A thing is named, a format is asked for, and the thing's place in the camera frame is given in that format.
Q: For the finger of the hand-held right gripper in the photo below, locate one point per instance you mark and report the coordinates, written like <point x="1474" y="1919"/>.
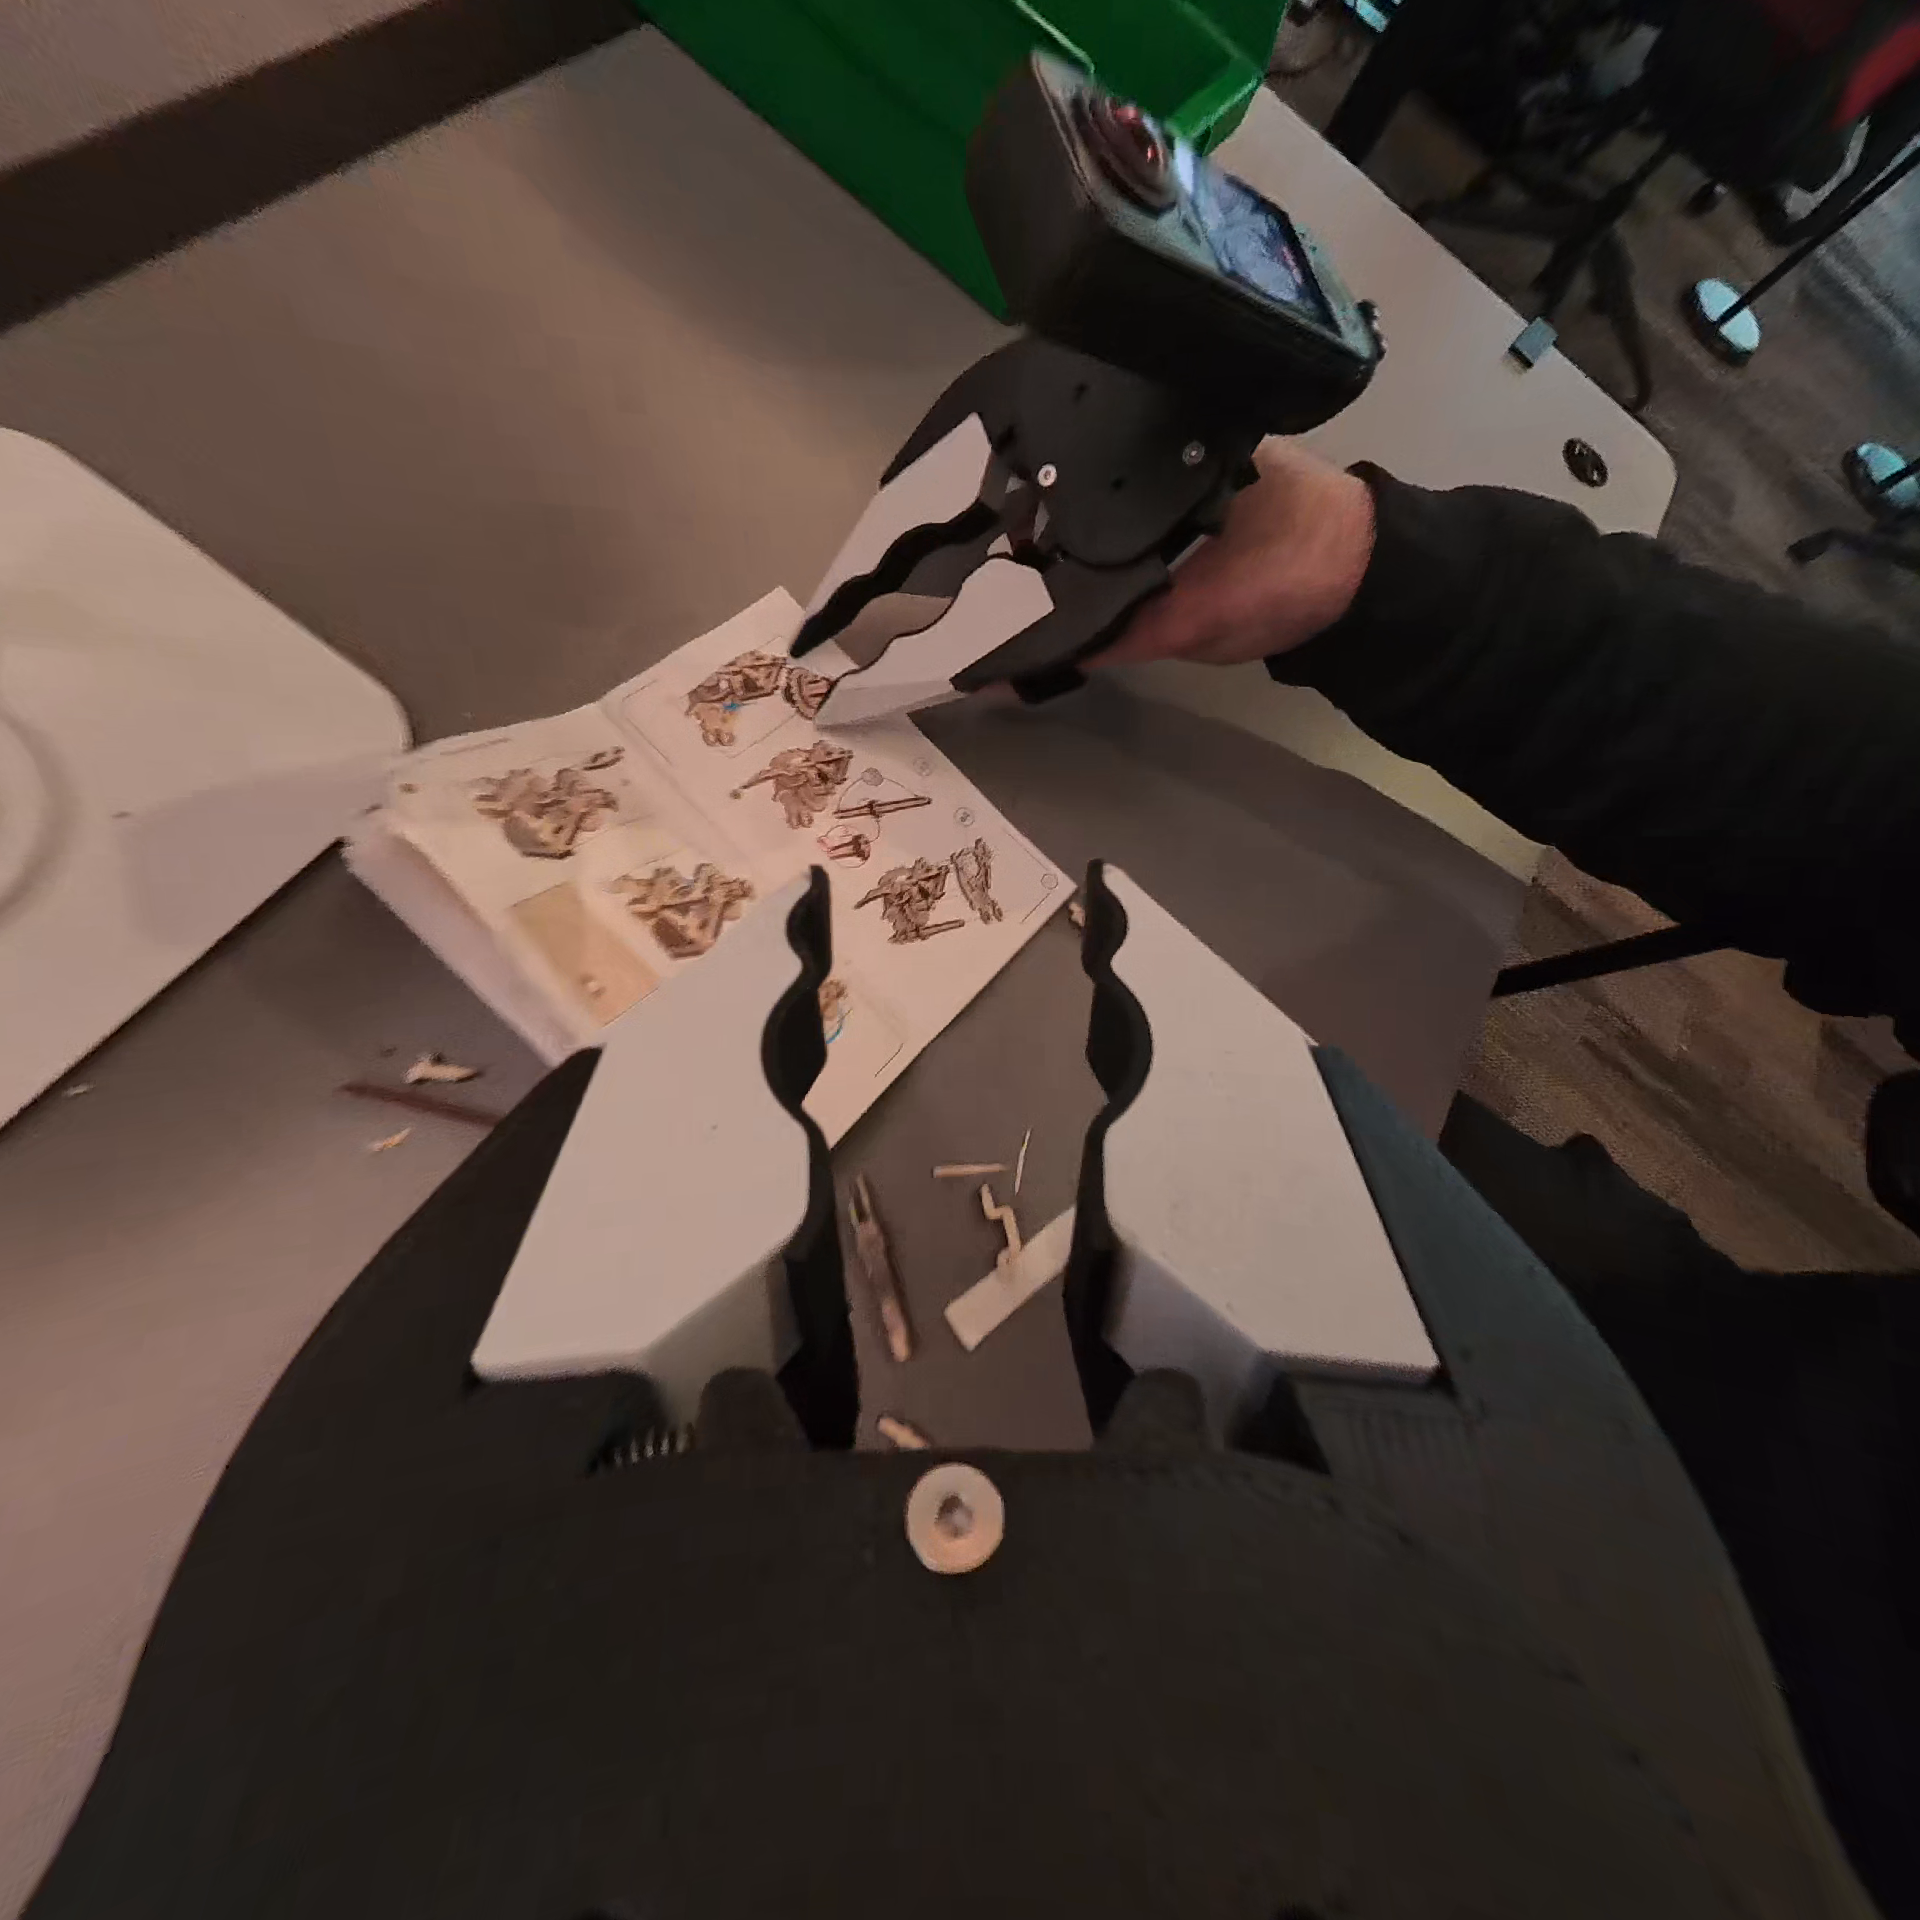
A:
<point x="960" y="639"/>
<point x="900" y="511"/>

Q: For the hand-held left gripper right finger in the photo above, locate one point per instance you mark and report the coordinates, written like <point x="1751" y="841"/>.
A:
<point x="1260" y="1201"/>

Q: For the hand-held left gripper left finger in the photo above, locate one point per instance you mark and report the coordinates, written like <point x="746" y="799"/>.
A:
<point x="660" y="1201"/>

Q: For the white instruction booklet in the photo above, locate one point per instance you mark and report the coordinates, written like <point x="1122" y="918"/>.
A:
<point x="660" y="794"/>

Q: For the person's right forearm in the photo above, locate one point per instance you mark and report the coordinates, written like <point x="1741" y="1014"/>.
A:
<point x="1621" y="705"/>

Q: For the person's right hand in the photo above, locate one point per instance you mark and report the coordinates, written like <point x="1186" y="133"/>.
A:
<point x="1274" y="570"/>

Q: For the dark forked wooden strip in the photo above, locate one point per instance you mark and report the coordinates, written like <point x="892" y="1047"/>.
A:
<point x="883" y="1274"/>

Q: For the long dark wooden stick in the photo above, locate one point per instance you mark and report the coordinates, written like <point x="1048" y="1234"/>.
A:
<point x="428" y="1105"/>

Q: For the notched wooden scrap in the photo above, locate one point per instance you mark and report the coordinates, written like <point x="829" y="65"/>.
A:
<point x="439" y="1071"/>

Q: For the zigzag wooden piece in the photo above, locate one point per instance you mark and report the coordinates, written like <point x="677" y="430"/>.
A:
<point x="1003" y="1223"/>

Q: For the white paper strip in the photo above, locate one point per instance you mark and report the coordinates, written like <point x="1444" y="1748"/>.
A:
<point x="1005" y="1298"/>

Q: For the short wooden stick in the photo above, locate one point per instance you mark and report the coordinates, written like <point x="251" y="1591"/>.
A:
<point x="969" y="1168"/>

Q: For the pegged wooden scrap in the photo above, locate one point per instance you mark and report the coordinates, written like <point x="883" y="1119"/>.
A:
<point x="900" y="1431"/>

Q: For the green plastic bin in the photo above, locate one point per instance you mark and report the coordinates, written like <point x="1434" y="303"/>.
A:
<point x="840" y="135"/>

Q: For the grey table clip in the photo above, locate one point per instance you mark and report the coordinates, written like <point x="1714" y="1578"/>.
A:
<point x="1532" y="344"/>

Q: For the black office chair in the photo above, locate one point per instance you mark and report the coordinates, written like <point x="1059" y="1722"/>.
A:
<point x="1590" y="255"/>

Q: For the person's dark trousers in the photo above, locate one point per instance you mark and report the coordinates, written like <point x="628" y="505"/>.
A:
<point x="1801" y="1500"/>

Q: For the chrome stanchion base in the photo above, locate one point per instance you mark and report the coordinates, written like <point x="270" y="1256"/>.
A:
<point x="1887" y="480"/>
<point x="1725" y="318"/>

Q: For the white stand base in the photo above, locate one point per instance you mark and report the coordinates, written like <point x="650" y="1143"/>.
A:
<point x="151" y="721"/>

